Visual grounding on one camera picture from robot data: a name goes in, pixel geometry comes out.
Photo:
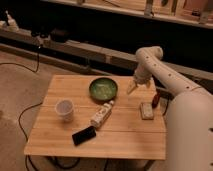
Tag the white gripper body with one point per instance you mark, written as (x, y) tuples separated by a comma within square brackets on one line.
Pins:
[(141, 80)]

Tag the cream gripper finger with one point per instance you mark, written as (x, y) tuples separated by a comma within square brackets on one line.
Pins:
[(132, 86), (148, 84)]

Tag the white sponge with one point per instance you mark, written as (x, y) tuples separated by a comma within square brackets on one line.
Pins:
[(146, 111)]

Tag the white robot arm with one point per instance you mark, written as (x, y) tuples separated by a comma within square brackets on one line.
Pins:
[(189, 118)]

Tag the green ceramic bowl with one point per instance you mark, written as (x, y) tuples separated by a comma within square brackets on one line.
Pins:
[(103, 89)]

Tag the white plastic bottle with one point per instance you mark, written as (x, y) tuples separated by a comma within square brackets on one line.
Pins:
[(102, 114)]

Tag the wooden table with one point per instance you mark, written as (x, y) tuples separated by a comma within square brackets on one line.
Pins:
[(71, 124)]

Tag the black rectangular phone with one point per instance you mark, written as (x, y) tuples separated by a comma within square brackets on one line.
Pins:
[(84, 135)]

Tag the clear plastic cup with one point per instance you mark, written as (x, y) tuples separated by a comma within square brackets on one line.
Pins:
[(65, 109)]

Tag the dark round object on ledge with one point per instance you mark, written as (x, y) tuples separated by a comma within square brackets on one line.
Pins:
[(58, 35)]

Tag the white spray bottle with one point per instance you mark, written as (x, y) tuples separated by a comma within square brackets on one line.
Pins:
[(12, 22)]

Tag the red handled tool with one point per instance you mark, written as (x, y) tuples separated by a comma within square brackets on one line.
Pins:
[(155, 100)]

